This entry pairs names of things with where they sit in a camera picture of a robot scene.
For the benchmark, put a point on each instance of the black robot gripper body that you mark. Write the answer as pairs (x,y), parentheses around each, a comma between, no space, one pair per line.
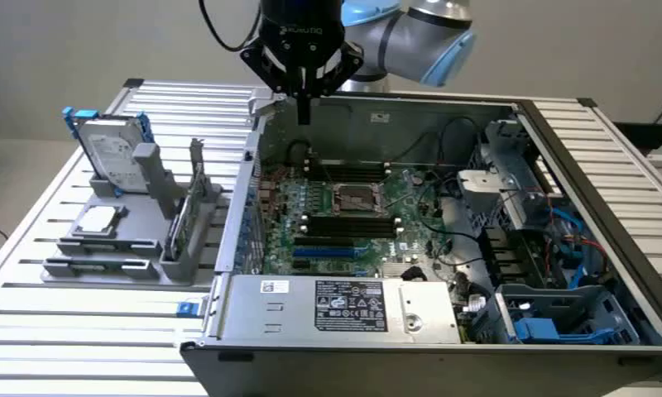
(301,29)

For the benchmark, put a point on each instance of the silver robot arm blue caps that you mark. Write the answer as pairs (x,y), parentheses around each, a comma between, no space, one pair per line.
(409,41)

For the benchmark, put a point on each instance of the hard disk in blue carrier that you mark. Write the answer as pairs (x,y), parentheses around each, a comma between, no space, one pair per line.
(113,153)

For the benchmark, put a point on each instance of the disk bay with blue rails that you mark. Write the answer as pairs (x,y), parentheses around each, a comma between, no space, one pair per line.
(563,310)

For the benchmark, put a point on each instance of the black RAM slot bank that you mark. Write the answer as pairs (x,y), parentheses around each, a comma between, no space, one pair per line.
(352,226)
(350,169)

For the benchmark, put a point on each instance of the CPU socket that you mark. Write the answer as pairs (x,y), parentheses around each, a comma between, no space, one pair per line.
(361,198)

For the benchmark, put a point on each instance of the graphics card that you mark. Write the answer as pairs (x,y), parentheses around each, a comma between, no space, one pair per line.
(190,207)

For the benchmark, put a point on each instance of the green motherboard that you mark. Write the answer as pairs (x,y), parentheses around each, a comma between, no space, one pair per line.
(353,223)

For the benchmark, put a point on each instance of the metal drive cage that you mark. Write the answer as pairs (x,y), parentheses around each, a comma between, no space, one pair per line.
(503,173)

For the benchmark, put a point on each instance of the black and blue expansion slots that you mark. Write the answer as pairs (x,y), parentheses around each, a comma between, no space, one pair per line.
(329,250)

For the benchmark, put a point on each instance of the silver CPU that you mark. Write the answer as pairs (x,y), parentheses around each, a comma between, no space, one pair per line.
(97,221)

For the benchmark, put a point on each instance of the grey parts rack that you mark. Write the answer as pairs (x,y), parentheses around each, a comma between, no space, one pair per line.
(143,248)

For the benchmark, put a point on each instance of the green RAM stick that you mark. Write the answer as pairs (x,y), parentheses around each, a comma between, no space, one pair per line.
(107,248)
(97,269)

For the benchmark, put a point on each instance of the grey power supply unit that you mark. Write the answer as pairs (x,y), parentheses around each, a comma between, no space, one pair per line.
(342,308)

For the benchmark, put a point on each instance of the small blue clip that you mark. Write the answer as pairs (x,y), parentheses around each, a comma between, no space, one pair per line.
(186,309)

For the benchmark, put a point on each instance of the open black PC case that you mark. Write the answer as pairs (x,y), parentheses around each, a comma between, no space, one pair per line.
(420,364)

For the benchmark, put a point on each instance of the metal slat table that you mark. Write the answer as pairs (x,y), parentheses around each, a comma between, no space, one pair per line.
(61,331)

